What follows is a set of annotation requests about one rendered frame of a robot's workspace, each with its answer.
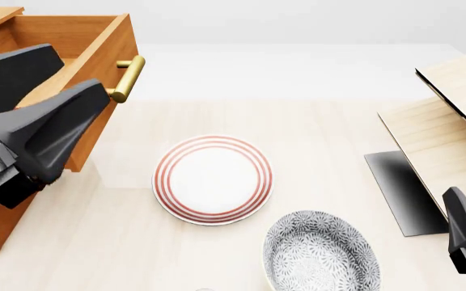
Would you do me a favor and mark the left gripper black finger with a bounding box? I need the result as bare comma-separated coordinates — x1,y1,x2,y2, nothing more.
0,43,66,114
0,78,111,185

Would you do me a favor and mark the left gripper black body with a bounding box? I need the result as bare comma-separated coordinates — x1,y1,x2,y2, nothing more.
0,105,47,211

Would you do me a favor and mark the wooden drawer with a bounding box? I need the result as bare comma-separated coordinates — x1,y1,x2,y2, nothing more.
0,12,140,175

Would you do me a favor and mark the pale wooden stand, black panel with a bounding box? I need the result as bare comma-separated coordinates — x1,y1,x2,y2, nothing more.
363,44,466,238

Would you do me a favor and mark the grey patterned bowl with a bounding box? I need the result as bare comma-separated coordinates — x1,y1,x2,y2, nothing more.
261,209,382,291

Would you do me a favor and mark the white plate with red rings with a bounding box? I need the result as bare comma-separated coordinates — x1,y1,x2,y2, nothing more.
151,133,275,226

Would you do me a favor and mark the brass drawer handle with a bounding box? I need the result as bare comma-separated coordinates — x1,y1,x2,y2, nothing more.
105,54,146,104

